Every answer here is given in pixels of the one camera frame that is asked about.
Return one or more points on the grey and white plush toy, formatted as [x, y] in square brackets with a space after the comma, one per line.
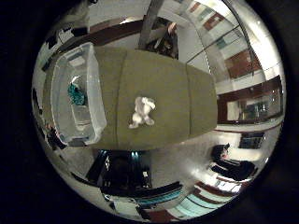
[141, 109]

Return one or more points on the teal and black zebra plush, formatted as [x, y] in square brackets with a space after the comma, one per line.
[76, 95]

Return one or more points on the clear plastic storage container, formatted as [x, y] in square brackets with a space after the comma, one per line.
[93, 93]

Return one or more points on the black equipment cart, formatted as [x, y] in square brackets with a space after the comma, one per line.
[124, 171]

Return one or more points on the grey metal pole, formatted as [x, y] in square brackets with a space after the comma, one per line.
[149, 25]

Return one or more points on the black floor equipment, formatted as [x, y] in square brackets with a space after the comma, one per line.
[56, 140]

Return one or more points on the person in dark clothes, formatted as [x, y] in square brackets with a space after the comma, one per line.
[230, 168]

